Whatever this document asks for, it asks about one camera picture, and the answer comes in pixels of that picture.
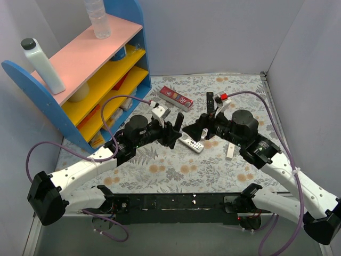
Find red toothpaste box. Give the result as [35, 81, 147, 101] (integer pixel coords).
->
[158, 86, 193, 112]

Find blue pink yellow shelf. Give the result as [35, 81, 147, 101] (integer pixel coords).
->
[2, 1, 151, 153]

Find white packets on shelf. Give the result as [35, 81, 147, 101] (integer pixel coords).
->
[106, 98, 133, 128]

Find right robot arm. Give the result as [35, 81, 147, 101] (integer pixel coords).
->
[183, 110, 340, 245]

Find blue white can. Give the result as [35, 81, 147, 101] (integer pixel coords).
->
[110, 46, 127, 61]

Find white bottle black cap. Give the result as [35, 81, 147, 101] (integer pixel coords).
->
[20, 38, 66, 94]

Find beige cylinder on shelf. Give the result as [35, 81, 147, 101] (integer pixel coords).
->
[68, 83, 90, 102]

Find slim white remote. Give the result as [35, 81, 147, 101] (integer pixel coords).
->
[226, 142, 235, 161]

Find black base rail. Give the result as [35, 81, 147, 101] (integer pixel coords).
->
[92, 193, 274, 233]

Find white ac remote lower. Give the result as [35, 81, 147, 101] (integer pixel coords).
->
[178, 134, 204, 154]

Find black tv remote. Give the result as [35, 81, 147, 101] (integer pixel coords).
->
[206, 92, 215, 115]

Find clear plastic water bottle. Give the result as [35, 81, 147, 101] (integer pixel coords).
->
[84, 0, 111, 39]

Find floral table mat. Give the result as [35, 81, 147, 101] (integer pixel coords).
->
[50, 74, 298, 194]

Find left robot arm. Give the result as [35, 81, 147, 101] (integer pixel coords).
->
[27, 108, 184, 226]

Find orange box on shelf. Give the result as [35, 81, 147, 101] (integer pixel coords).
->
[77, 104, 100, 130]

